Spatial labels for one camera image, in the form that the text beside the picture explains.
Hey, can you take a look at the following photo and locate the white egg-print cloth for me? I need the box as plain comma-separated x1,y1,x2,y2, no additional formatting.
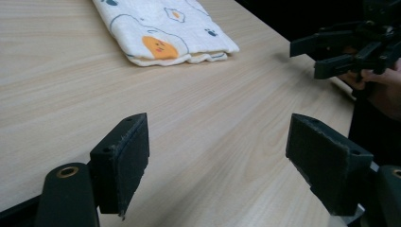
91,0,241,68

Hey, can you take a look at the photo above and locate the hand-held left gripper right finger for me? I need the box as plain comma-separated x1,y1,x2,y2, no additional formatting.
285,113,375,218

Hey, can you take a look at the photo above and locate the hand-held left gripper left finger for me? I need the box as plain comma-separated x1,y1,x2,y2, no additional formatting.
89,112,150,219

